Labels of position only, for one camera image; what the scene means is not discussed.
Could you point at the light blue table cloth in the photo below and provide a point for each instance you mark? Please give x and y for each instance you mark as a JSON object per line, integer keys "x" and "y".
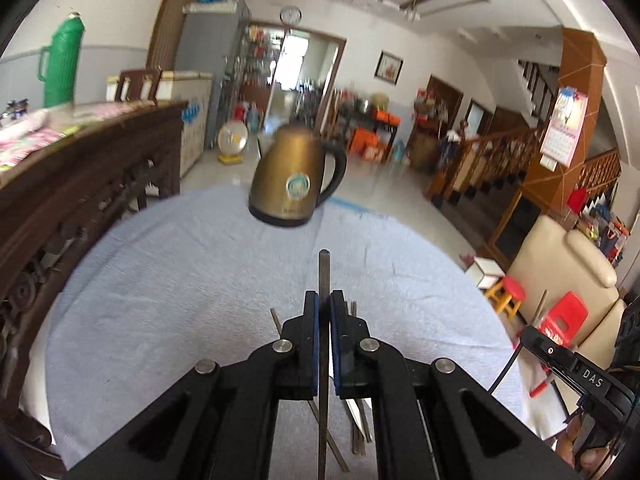
{"x": 197, "y": 276}

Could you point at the cream leather armchair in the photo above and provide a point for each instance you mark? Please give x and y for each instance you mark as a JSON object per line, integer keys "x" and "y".
{"x": 553, "y": 261}

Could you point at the white small wooden stool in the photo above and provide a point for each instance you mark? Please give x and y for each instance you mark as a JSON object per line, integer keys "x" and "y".
{"x": 484, "y": 272}

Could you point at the dark wooden chair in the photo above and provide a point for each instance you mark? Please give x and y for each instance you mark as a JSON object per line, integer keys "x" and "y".
{"x": 138, "y": 85}

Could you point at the wooden stair railing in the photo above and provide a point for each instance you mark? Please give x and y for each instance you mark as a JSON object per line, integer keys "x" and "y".
{"x": 478, "y": 165}

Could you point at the red plastic child chair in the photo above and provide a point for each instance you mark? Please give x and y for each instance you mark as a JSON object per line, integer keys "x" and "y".
{"x": 563, "y": 320}

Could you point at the green thermos jug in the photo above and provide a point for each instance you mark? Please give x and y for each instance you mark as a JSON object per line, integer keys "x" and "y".
{"x": 58, "y": 62}

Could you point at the grey refrigerator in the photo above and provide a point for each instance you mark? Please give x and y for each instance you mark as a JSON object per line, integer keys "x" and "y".
{"x": 211, "y": 43}

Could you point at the wall calendar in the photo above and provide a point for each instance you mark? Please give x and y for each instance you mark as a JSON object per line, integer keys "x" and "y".
{"x": 564, "y": 128}

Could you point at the red yellow plastic stool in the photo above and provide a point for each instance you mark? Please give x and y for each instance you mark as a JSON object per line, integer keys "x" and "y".
{"x": 506, "y": 296}

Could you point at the dark metal chopstick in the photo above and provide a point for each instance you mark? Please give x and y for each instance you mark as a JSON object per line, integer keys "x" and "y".
{"x": 330, "y": 441}
{"x": 357, "y": 436}
{"x": 324, "y": 292}
{"x": 365, "y": 424}

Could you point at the round wall clock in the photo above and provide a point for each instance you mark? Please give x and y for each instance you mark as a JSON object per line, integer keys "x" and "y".
{"x": 291, "y": 16}

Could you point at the bronze electric kettle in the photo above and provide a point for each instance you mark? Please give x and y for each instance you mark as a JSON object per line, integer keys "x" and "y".
{"x": 298, "y": 173}

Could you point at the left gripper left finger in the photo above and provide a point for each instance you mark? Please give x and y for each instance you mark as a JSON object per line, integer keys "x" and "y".
{"x": 300, "y": 370}

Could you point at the dark carved wooden sideboard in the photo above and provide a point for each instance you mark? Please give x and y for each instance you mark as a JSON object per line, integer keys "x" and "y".
{"x": 55, "y": 206}

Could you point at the framed wall picture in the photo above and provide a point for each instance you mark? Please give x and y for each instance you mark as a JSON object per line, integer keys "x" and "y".
{"x": 388, "y": 68}

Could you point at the dark wooden side table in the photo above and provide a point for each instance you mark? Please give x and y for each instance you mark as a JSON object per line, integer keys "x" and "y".
{"x": 370, "y": 136}

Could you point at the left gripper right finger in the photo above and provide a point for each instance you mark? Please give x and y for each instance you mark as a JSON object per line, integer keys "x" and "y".
{"x": 350, "y": 369}

